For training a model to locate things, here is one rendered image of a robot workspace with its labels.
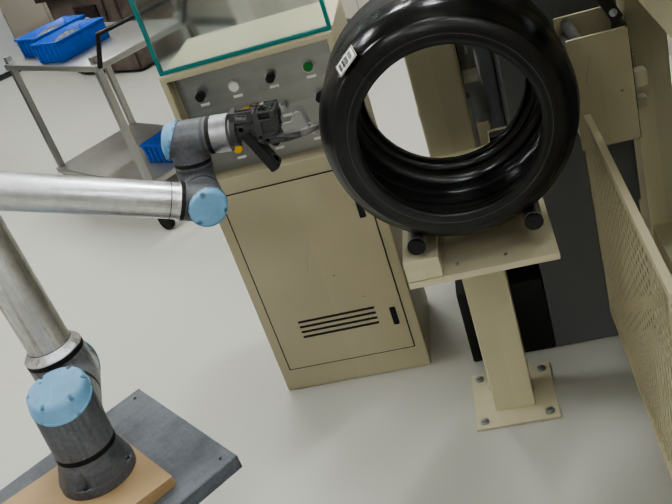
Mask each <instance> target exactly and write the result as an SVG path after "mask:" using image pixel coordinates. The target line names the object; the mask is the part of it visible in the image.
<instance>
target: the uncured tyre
mask: <svg viewBox="0 0 672 504"><path fill-rule="evenodd" d="M446 44H462V45H470V46H475V47H480V48H483V49H486V50H489V51H491V52H494V53H496V54H498V55H500V56H502V57H503V58H505V59H506V60H508V61H509V62H511V63H512V64H513V65H515V66H516V67H517V68H518V69H519V70H520V71H521V72H522V73H523V74H524V75H525V87H524V93H523V97H522V100H521V103H520V106H519V108H518V110H517V112H516V114H515V116H514V118H513V119H512V121H511V122H510V123H509V125H508V126H507V127H506V128H505V129H504V131H503V132H502V133H501V134H500V135H498V136H497V137H496V138H495V139H494V140H492V141H491V142H490V143H488V144H486V145H485V146H483V147H481V148H479V149H477V150H475V151H473V152H470V153H467V154H464V155H460V156H455V157H447V158H434V157H426V156H421V155H417V154H414V153H411V152H409V151H406V150H404V149H402V148H401V147H399V146H397V145H396V144H394V143H393V142H391V141H390V140H389V139H388V138H387V137H385V136H384V135H383V134H382V132H381V131H380V130H379V129H378V128H377V126H376V125H375V124H374V122H373V120H372V119H371V117H370V115H369V113H368V110H367V107H366V104H365V101H364V99H365V97H366V95H367V94H368V92H369V90H370V89H371V87H372V86H373V84H374V83H375V81H376V80H377V79H378V78H379V77H380V76H381V75H382V74H383V73H384V72H385V71H386V70H387V69H388V68H389V67H390V66H392V65H393V64H394V63H396V62H397V61H399V60H400V59H402V58H404V57H405V56H407V55H409V54H411V53H414V52H416V51H419V50H422V49H425V48H428V47H432V46H438V45H446ZM350 45H352V47H353V49H354V51H355V52H356V54H357V56H356V57H355V59H354V60H353V61H352V63H351V64H350V66H349V67H348V69H347V70H346V71H345V73H344V74H343V76H342V77H340V76H339V74H338V72H337V70H336V68H335V67H336V65H337V64H338V63H339V61H340V60H341V58H342V57H343V55H344V54H345V53H346V51H347V50H348V48H349V47H350ZM579 119H580V94H579V87H578V82H577V78H576V75H575V71H574V68H573V66H572V63H571V61H570V59H569V57H568V55H567V53H566V51H565V49H564V47H563V45H562V43H561V41H560V39H559V37H558V36H557V34H556V32H555V30H554V28H553V26H552V25H551V23H550V22H549V20H548V19H547V17H546V16H545V15H544V14H543V12H542V11H541V10H540V9H539V8H538V7H537V6H536V5H535V4H534V3H533V2H532V1H531V0H369V1H368V2H367V3H366V4H364V5H363V6H362V7H361V8H360V9H359V10H358V11H357V12H356V13H355V14H354V16H353V17H352V18H351V19H350V20H349V22H348V23H347V24H346V26H345V27H344V29H343V30H342V32H341V33H340V35H339V37H338V39H337V41H336V43H335V45H334V47H333V50H332V52H331V55H330V58H329V61H328V65H327V69H326V74H325V78H324V83H323V87H322V92H321V97H320V104H319V130H320V136H321V141H322V145H323V149H324V152H325V155H326V158H327V160H328V162H329V165H330V167H331V169H332V170H333V172H334V174H335V176H336V178H337V179H338V181H339V183H340V184H341V185H342V187H343V188H344V190H345V191H346V192H347V193H348V194H349V195H350V197H351V198H352V199H353V200H354V201H355V202H356V203H357V204H359V205H360V206H361V207H362V208H363V209H365V210H366V211H367V212H368V213H370V214H371V215H373V216H374V217H376V218H378V219H379V220H381V221H383V222H385V223H387V224H389V225H391V226H394V227H396V228H399V229H402V230H405V231H409V232H412V233H417V234H422V235H429V236H460V235H467V234H473V233H477V232H481V231H485V230H488V229H491V228H494V227H496V226H499V225H501V224H503V223H505V222H507V221H509V220H511V219H513V218H515V217H517V216H518V215H520V214H521V213H523V212H524V211H526V210H527V209H529V208H530V207H531V206H532V205H534V204H535V203H536V202H537V201H538V200H539V199H540V198H541V197H542V196H543V195H544V194H545V193H546V192H547V191H548V190H549V189H550V188H551V187H552V185H553V184H554V183H555V181H556V180H557V179H558V177H559V176H560V174H561V172H562V171H563V169H564V167H565V165H566V163H567V161H568V159H569V157H570V154H571V152H572V149H573V146H574V143H575V139H576V135H577V131H578V126H579Z"/></svg>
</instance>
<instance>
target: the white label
mask: <svg viewBox="0 0 672 504"><path fill-rule="evenodd" d="M356 56H357V54H356V52H355V51H354V49H353V47H352V45H350V47H349V48H348V50H347V51H346V53H345V54H344V55H343V57H342V58H341V60H340V61H339V63H338V64H337V65H336V67H335V68H336V70H337V72H338V74H339V76H340V77H342V76H343V74H344V73H345V71H346V70H347V69H348V67H349V66H350V64H351V63H352V61H353V60H354V59H355V57H356Z"/></svg>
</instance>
